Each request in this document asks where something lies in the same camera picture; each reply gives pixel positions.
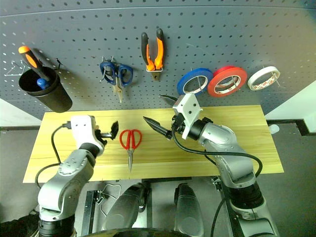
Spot silver wire hook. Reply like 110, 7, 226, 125
4, 60, 27, 77

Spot silver double peg hook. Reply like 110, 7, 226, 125
100, 56, 117, 83

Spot dark grey rounded shape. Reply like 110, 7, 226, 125
102, 182, 149, 232
174, 183, 205, 237

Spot blue handled screwdriver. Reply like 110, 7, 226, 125
36, 78, 51, 90

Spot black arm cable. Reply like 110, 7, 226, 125
35, 122, 72, 189
171, 125, 263, 237

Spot red handled scissors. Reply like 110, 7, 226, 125
119, 129, 143, 173

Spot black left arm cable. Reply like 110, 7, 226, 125
35, 122, 72, 189

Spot blue tape roll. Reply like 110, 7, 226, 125
176, 68, 214, 96

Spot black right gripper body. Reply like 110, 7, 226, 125
165, 114, 186, 141

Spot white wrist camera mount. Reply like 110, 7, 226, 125
172, 93, 203, 139
70, 115, 106, 156

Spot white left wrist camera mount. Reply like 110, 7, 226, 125
70, 115, 106, 156

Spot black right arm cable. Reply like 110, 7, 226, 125
171, 125, 263, 237

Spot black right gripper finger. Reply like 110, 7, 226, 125
143, 116, 172, 140
159, 95, 179, 108

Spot grey metal stand frame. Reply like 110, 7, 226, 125
80, 177, 245, 237

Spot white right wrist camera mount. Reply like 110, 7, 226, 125
172, 93, 203, 139

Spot white tape roll red print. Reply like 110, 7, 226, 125
247, 66, 281, 92

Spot orange black screwdriver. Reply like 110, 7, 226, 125
18, 45, 51, 81

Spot grey perforated pegboard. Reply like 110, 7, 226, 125
0, 0, 316, 121

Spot black cup bracket hook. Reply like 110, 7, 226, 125
50, 58, 65, 71

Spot blue handled scissors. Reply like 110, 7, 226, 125
99, 61, 134, 104

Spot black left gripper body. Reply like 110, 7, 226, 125
94, 127, 112, 147

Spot black cup holder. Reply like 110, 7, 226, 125
18, 66, 73, 114

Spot orange black pliers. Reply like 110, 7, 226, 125
141, 28, 165, 81

